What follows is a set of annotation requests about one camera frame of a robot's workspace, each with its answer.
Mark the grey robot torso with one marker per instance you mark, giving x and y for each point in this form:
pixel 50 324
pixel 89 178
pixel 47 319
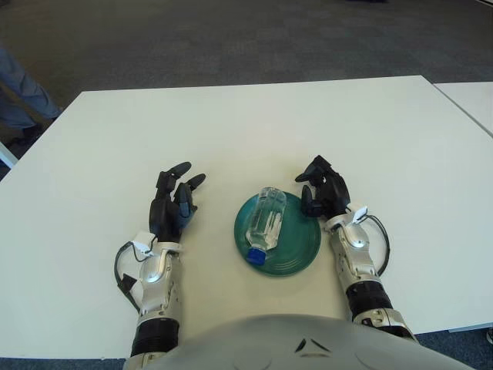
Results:
pixel 308 347

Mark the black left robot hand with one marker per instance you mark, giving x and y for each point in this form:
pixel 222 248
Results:
pixel 163 219

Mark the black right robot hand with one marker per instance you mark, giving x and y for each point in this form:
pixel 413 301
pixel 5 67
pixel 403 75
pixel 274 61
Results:
pixel 333 196

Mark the white furniture edge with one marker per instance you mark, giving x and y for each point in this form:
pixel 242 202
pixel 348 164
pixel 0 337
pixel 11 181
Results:
pixel 5 156

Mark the green round plate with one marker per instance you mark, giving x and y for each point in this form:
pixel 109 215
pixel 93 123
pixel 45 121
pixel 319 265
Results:
pixel 300 246

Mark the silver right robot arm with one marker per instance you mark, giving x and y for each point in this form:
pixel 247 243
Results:
pixel 358 254

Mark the clear bottle with blue cap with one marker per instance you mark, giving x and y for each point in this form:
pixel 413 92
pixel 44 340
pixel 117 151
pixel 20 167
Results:
pixel 265 223

